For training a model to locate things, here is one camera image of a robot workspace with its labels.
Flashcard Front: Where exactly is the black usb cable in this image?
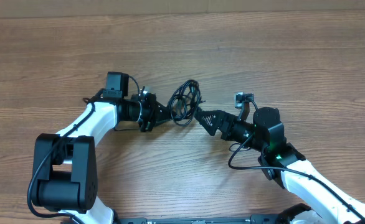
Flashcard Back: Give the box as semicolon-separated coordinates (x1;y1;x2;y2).
166;79;207;127

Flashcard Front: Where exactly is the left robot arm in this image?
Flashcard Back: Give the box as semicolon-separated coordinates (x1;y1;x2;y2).
26;72;173;223

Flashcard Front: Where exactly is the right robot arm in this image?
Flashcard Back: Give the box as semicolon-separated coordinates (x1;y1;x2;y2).
195;107;365;223

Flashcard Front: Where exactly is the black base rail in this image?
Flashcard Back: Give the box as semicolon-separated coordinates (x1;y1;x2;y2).
60;213;311;224

